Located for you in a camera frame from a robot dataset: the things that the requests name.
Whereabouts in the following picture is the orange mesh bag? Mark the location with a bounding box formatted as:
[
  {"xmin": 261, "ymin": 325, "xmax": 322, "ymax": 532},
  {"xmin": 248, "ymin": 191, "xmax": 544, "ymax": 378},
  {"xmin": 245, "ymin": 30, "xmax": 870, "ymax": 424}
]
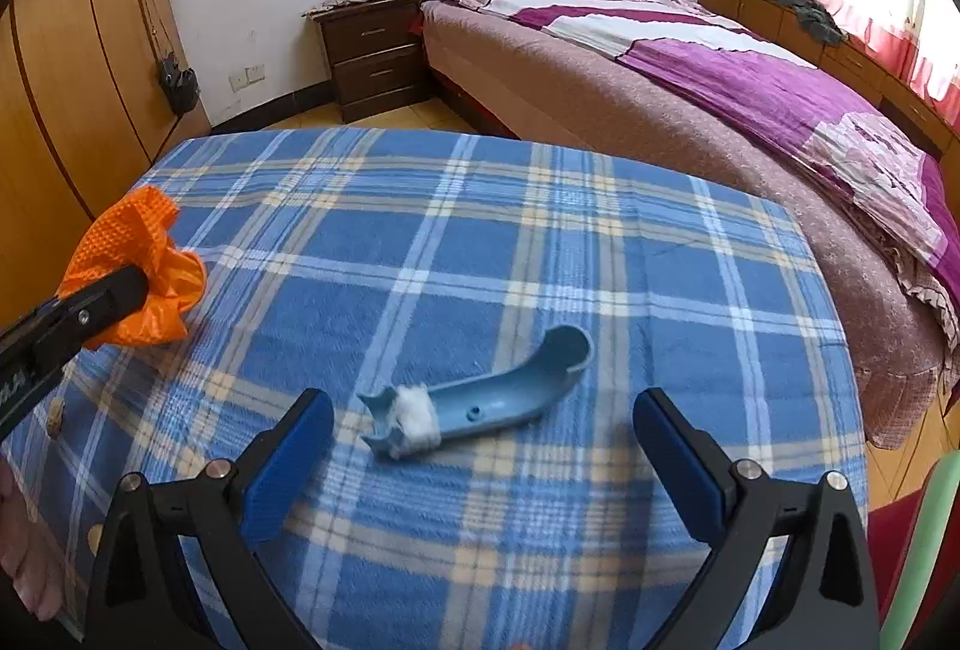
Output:
[{"xmin": 56, "ymin": 183, "xmax": 209, "ymax": 353}]

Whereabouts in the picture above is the blue plastic curved piece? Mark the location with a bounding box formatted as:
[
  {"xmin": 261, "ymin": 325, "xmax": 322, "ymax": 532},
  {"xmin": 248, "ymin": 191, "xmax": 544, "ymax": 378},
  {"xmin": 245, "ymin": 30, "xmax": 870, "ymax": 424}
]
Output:
[{"xmin": 359, "ymin": 325, "xmax": 594, "ymax": 460}]

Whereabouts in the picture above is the person's left hand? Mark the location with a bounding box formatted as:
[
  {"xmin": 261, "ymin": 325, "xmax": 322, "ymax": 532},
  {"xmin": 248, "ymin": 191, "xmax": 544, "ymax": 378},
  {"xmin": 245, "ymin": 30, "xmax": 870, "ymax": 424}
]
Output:
[{"xmin": 0, "ymin": 460, "xmax": 62, "ymax": 622}]

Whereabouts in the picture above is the walnut shell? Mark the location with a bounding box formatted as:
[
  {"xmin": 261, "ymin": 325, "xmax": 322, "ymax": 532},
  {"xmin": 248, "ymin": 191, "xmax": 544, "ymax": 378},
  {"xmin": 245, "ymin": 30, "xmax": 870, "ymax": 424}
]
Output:
[{"xmin": 46, "ymin": 398, "xmax": 65, "ymax": 439}]

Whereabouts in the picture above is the peanut front centre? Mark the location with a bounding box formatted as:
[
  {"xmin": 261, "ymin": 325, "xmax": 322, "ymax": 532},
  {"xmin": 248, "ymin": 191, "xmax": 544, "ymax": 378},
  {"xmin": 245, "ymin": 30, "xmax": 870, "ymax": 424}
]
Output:
[{"xmin": 86, "ymin": 523, "xmax": 103, "ymax": 556}]

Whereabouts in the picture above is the red bin green rim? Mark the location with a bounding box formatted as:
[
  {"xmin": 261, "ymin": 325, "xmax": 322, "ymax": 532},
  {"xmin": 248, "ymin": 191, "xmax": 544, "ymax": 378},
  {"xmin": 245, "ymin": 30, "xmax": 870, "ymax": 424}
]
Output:
[{"xmin": 867, "ymin": 450, "xmax": 960, "ymax": 650}]

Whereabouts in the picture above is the wooden wardrobe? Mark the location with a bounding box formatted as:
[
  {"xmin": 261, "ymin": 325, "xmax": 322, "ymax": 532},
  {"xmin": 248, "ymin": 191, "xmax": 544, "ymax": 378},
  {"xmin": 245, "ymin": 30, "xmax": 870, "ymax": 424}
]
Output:
[{"xmin": 2, "ymin": 0, "xmax": 210, "ymax": 323}]

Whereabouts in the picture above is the blue plaid tablecloth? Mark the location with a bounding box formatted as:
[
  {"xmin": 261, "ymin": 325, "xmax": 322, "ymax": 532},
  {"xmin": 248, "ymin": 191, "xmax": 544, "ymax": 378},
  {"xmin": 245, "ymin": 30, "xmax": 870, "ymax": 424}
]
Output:
[{"xmin": 3, "ymin": 128, "xmax": 867, "ymax": 648}]

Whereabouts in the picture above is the dark wooden nightstand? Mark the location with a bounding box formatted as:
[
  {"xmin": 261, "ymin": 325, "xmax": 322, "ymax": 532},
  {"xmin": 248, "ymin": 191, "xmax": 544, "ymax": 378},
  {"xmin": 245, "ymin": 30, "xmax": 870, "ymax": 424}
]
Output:
[{"xmin": 311, "ymin": 0, "xmax": 430, "ymax": 122}]

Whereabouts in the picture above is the purple floral quilt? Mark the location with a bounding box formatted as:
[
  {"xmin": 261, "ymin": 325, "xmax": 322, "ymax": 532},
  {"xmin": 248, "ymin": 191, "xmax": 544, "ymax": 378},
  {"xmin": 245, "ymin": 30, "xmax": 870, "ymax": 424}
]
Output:
[{"xmin": 451, "ymin": 0, "xmax": 958, "ymax": 292}]

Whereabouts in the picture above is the long wooden low cabinet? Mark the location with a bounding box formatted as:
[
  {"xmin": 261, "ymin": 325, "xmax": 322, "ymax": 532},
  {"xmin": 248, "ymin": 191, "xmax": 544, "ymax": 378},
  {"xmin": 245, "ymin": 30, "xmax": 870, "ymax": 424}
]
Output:
[{"xmin": 698, "ymin": 0, "xmax": 958, "ymax": 214}]

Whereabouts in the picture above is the dark clothes pile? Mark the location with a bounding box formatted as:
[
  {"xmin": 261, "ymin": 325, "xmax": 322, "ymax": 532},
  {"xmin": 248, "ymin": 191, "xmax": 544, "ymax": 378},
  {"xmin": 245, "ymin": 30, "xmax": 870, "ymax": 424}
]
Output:
[{"xmin": 775, "ymin": 0, "xmax": 846, "ymax": 47}]

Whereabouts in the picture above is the wooden bed with headboard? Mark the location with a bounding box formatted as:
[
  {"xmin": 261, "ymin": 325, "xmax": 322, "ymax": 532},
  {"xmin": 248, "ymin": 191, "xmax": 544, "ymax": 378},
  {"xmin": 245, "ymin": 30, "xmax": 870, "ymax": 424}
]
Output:
[{"xmin": 423, "ymin": 0, "xmax": 958, "ymax": 450}]

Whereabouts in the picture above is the wall power socket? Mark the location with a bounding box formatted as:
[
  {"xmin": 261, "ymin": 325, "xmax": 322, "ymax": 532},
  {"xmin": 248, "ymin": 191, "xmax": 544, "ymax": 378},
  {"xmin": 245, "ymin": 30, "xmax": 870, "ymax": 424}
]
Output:
[{"xmin": 228, "ymin": 63, "xmax": 265, "ymax": 92}]

